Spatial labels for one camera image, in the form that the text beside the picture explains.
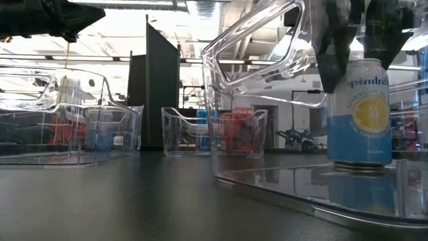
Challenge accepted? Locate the clear plastic bin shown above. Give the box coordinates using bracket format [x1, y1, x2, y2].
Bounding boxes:
[160, 106, 268, 158]
[201, 0, 428, 232]
[0, 65, 145, 165]

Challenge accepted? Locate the ceiling strip light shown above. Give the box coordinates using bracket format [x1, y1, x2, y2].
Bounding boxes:
[182, 58, 278, 66]

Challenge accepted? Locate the blue silver Red Bull can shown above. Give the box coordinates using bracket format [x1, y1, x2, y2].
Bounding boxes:
[196, 109, 212, 152]

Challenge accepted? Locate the black partition panel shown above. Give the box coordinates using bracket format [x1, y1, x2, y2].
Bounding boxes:
[126, 15, 182, 151]

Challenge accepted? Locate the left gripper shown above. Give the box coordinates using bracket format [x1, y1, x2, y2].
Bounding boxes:
[0, 0, 106, 44]

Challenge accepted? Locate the red blurry equipment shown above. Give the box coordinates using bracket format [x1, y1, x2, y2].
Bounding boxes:
[49, 115, 87, 145]

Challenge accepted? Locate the hanging yellow cord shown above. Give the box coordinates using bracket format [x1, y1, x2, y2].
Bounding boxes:
[64, 42, 71, 80]

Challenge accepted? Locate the metal shelf rack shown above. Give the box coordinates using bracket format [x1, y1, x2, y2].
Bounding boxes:
[391, 110, 428, 152]

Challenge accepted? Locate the blue white Spindrift can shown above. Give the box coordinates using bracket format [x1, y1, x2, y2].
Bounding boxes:
[326, 58, 393, 168]
[85, 116, 114, 151]

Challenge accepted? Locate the red Coca-Cola can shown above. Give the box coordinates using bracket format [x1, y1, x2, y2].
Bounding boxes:
[219, 112, 235, 152]
[232, 106, 255, 152]

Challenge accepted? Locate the ribbed ceiling vent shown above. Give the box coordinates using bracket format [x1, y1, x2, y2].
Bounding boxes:
[195, 0, 217, 19]

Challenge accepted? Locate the black wheeled machine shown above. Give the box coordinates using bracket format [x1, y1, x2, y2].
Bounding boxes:
[276, 129, 318, 151]

